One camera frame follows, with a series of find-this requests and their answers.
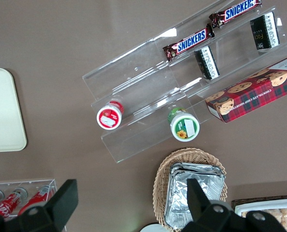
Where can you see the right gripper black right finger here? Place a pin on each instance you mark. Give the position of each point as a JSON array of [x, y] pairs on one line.
[[199, 207]]

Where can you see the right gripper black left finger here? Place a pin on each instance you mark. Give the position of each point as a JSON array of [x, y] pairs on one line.
[[58, 205]]

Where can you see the oval light wicker basket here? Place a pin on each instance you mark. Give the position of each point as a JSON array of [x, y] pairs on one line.
[[161, 183]]

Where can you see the white tray with snacks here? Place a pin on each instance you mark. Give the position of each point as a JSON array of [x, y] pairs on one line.
[[254, 198]]

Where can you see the cream plastic tray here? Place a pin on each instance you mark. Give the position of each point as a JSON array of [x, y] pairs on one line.
[[3, 108]]

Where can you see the stack of foil trays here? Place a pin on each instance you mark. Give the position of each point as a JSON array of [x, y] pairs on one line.
[[179, 193]]

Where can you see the white round object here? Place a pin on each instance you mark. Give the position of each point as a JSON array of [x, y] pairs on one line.
[[153, 228]]

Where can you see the clear acrylic bottle box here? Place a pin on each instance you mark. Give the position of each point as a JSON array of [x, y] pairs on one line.
[[12, 183]]

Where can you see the white rectangular dish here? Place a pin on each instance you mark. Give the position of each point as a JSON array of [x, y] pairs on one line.
[[266, 205]]

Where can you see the green lidded yogurt cup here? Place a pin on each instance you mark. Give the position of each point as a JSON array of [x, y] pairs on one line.
[[185, 126]]

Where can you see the red lidded yogurt cup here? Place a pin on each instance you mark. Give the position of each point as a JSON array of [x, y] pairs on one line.
[[109, 117]]

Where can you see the red tartan cookie box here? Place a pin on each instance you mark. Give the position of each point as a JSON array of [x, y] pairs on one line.
[[252, 96]]

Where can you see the black and white snack pack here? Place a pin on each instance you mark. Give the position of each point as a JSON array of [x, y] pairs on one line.
[[264, 31], [207, 62]]

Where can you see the clear acrylic tiered shelf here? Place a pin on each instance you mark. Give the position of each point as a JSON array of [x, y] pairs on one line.
[[138, 72]]

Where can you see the Snickers chocolate bar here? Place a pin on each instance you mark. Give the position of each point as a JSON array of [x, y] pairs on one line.
[[190, 41], [237, 9]]

